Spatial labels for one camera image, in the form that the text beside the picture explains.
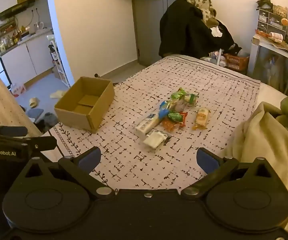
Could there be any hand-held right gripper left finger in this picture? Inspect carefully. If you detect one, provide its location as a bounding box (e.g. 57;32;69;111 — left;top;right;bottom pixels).
18;147;115;200

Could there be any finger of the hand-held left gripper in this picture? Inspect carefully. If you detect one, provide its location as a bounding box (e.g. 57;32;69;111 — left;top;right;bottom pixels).
0;124;29;137
19;136;58;153

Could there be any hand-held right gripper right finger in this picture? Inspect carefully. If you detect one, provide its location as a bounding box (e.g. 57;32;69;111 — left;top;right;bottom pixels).
181;147;285;200

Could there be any cardboard box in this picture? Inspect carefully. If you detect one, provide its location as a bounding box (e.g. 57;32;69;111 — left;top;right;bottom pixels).
54;76;115;134

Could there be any blue snack packet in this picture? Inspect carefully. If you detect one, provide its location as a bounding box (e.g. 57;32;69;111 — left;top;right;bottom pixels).
158;101;172;119

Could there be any dotted beige cloth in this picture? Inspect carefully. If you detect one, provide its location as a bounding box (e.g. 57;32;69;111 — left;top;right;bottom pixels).
0;77;43;140

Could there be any blue slipper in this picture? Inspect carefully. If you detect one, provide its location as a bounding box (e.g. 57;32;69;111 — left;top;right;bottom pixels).
25;108;45;119

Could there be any yellow bread packet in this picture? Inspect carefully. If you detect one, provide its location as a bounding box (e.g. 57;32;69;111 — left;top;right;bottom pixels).
193;107;211;130

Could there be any white slipper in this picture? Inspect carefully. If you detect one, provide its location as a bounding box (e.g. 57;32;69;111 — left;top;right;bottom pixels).
50;90;67;99

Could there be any orange snack packet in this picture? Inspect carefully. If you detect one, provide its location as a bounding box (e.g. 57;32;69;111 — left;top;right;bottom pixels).
161;112;188;132

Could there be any cream fleece blanket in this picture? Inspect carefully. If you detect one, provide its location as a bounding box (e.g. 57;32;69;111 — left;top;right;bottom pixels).
219;102;288;238

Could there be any white dark-edged snack packet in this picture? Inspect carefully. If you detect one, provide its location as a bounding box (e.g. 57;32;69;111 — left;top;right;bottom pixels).
143;129;172;151

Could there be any clear snack packet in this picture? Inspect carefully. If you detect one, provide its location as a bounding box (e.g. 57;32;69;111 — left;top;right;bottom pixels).
170;99;189;112

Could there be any pale green label snack packet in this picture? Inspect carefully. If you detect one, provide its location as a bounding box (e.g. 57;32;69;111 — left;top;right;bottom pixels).
184;93;199;106

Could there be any long white snack box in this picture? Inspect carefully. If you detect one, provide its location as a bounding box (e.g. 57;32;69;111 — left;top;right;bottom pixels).
134;114;166;139

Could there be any light green snack packet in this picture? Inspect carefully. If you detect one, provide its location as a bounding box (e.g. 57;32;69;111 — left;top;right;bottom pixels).
171;87;187;101

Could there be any white kitchen cabinet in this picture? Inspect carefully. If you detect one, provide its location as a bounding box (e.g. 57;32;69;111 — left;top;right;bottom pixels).
0;27;57;88

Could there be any white shelf rack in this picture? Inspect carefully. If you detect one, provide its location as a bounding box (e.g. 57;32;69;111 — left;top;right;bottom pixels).
47;34;70;86

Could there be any orange basket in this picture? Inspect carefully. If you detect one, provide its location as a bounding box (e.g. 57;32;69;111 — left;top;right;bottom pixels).
224;53;250;71

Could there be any white desk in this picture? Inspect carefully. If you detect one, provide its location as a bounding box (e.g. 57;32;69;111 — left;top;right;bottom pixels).
248;34;288;92

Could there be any white cloth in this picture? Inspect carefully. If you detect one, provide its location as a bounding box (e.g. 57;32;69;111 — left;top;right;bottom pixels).
210;26;223;38

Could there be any dark coat pile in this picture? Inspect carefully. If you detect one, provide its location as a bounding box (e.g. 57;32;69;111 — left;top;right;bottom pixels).
158;0;242;58

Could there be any grey door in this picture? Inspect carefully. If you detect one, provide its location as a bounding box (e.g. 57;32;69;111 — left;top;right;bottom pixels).
131;0;192;67

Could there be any drawer organiser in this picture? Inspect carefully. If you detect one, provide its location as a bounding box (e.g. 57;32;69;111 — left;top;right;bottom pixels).
257;8;288;35

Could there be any patterned scarf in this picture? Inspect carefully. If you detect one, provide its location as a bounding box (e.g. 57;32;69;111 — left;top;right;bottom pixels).
181;0;219;27

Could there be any woven basket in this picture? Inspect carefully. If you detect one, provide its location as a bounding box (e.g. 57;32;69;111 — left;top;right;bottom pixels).
272;4;288;18

